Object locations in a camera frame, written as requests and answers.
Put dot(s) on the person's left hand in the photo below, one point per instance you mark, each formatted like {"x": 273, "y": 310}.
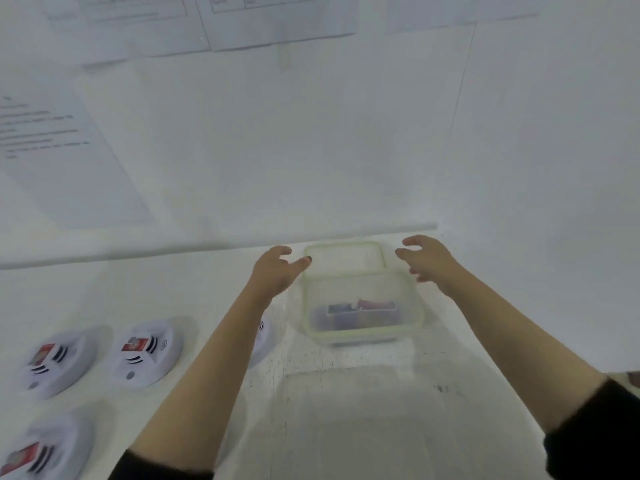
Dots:
{"x": 272, "y": 277}

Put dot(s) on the person's right hand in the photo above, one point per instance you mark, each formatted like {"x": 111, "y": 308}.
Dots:
{"x": 434, "y": 262}

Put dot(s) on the person's left thumb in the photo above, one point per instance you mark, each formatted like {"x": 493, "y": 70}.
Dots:
{"x": 299, "y": 267}

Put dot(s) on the person's right thumb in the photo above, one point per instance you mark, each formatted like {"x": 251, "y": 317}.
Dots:
{"x": 405, "y": 254}

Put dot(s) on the person's left forearm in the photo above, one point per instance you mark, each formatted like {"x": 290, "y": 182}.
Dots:
{"x": 210, "y": 374}

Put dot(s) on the person's right forearm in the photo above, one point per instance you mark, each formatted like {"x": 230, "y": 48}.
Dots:
{"x": 520, "y": 344}

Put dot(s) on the red battery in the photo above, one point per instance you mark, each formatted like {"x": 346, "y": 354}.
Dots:
{"x": 376, "y": 305}

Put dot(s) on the dark blue battery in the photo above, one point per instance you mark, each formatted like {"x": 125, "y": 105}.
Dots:
{"x": 336, "y": 317}

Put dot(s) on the clear green-rimmed plastic container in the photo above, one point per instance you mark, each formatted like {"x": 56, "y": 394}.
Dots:
{"x": 360, "y": 309}

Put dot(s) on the white round smoke detector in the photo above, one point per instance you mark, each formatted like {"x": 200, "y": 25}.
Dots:
{"x": 59, "y": 363}
{"x": 145, "y": 352}
{"x": 262, "y": 339}
{"x": 44, "y": 448}

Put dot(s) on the white printed paper sheet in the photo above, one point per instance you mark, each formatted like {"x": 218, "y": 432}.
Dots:
{"x": 135, "y": 24}
{"x": 65, "y": 159}
{"x": 280, "y": 19}

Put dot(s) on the black sleeve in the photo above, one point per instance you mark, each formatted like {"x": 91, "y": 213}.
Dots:
{"x": 597, "y": 434}
{"x": 150, "y": 468}

